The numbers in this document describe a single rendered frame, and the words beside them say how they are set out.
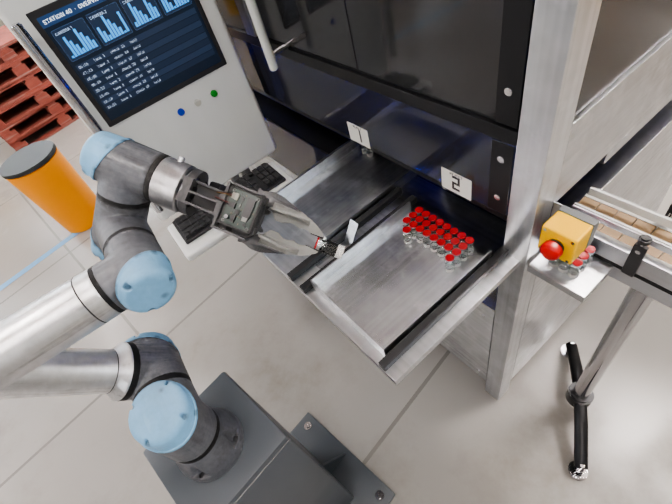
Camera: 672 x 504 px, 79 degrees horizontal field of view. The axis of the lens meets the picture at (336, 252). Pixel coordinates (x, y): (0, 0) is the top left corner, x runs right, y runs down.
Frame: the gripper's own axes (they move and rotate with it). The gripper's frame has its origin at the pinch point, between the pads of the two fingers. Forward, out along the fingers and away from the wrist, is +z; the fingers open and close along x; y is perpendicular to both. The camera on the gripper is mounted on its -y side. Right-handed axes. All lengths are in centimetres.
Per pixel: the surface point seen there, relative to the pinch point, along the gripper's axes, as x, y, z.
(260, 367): -65, -126, -4
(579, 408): -19, -71, 103
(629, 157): 50, -40, 66
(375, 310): -9.5, -28.7, 18.3
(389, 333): -12.5, -24.1, 22.2
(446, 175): 25.5, -29.8, 21.8
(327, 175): 20, -64, -6
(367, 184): 21, -57, 7
